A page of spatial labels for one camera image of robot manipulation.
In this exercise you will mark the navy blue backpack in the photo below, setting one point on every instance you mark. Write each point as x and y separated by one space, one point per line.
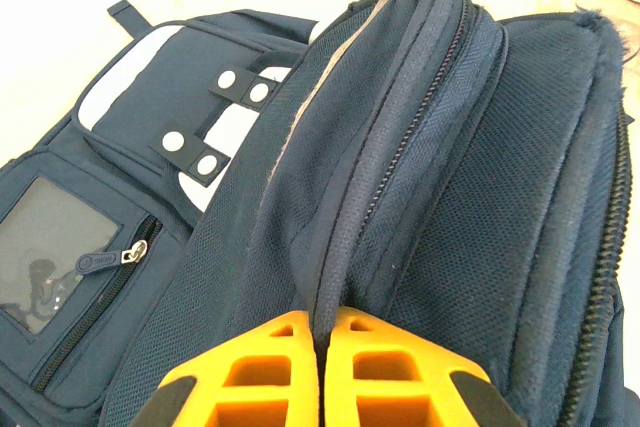
450 197

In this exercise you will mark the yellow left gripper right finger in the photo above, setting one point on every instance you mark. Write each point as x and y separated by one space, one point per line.
390 377

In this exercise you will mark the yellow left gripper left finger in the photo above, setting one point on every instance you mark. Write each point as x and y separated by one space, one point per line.
260 377

